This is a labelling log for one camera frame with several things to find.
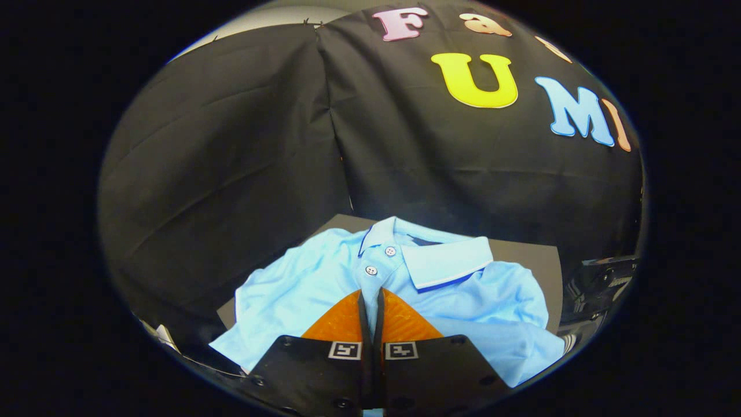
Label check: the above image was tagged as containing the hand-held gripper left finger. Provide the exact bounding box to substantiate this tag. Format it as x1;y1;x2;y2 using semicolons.
240;290;374;415

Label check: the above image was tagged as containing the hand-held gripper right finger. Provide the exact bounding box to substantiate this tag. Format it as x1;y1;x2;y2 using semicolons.
373;288;513;415

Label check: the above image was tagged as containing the light blue polo shirt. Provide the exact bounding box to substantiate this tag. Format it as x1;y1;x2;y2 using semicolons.
210;217;567;387

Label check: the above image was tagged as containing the dark grey washing machine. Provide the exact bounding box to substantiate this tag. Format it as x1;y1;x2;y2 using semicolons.
559;255;640;355

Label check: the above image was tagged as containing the grey cabinet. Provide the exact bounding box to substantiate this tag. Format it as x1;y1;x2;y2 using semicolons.
217;214;563;336

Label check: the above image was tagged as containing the black backdrop cloth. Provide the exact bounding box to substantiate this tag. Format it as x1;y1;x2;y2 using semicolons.
97;3;644;348

